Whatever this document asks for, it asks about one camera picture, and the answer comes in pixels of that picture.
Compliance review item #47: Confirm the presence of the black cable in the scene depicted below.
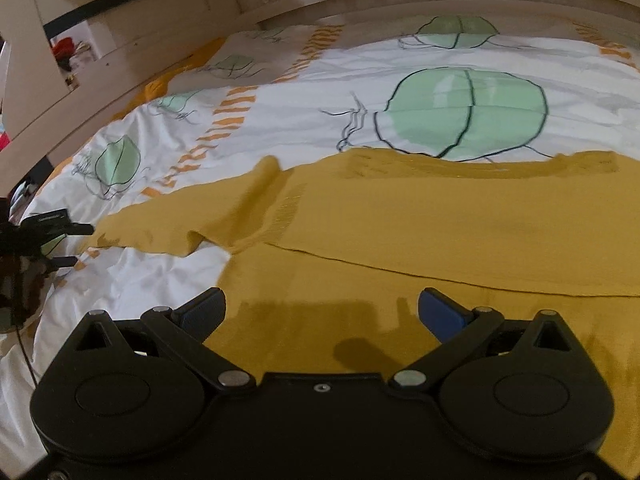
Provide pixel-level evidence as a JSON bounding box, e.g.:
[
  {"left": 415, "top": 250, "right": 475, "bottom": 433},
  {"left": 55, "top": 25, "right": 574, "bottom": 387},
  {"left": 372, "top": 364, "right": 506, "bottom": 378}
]
[{"left": 14, "top": 325, "right": 40, "bottom": 388}]

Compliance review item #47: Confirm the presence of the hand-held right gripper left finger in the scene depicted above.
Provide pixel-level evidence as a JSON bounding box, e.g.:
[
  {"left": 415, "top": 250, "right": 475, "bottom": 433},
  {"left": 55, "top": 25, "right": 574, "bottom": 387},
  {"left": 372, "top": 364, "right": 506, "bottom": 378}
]
[{"left": 75, "top": 287, "right": 251, "bottom": 391}]

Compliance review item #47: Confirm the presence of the red cloth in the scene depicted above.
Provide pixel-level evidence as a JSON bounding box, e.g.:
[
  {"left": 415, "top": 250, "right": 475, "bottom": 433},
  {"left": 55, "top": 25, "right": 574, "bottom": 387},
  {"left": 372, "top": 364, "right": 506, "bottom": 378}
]
[{"left": 50, "top": 37, "right": 83, "bottom": 61}]

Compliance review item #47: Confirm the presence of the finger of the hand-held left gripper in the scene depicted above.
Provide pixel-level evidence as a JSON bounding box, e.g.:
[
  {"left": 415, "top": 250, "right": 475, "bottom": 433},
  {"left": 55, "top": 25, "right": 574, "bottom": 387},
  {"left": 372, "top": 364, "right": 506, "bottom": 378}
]
[
  {"left": 22, "top": 208, "right": 95, "bottom": 236},
  {"left": 30, "top": 255, "right": 79, "bottom": 268}
]

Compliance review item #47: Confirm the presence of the white leaf printed blanket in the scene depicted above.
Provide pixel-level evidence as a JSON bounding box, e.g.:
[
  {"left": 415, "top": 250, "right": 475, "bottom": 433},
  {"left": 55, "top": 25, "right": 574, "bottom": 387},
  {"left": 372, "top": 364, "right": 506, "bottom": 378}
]
[{"left": 0, "top": 12, "right": 640, "bottom": 463}]

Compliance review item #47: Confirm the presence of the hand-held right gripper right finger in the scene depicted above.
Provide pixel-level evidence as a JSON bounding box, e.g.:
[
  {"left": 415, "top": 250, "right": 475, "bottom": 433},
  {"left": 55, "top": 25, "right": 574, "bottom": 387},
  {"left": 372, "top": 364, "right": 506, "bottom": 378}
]
[{"left": 390, "top": 287, "right": 581, "bottom": 391}]

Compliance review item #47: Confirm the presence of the yellow knit garment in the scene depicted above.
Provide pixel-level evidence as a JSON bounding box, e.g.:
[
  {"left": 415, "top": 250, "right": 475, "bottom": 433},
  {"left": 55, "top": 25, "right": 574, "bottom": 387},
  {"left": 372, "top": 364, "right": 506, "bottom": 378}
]
[{"left": 80, "top": 149, "right": 640, "bottom": 461}]

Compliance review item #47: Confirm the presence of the beige wardrobe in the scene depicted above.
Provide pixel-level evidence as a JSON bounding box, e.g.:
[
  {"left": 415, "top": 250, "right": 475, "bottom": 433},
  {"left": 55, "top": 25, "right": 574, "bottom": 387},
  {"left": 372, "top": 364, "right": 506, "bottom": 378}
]
[{"left": 0, "top": 0, "right": 246, "bottom": 161}]

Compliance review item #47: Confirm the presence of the yellow bed sheet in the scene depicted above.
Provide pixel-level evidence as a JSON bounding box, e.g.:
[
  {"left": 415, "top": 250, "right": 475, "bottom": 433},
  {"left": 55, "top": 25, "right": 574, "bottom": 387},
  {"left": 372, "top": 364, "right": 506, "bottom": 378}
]
[{"left": 107, "top": 37, "right": 226, "bottom": 121}]

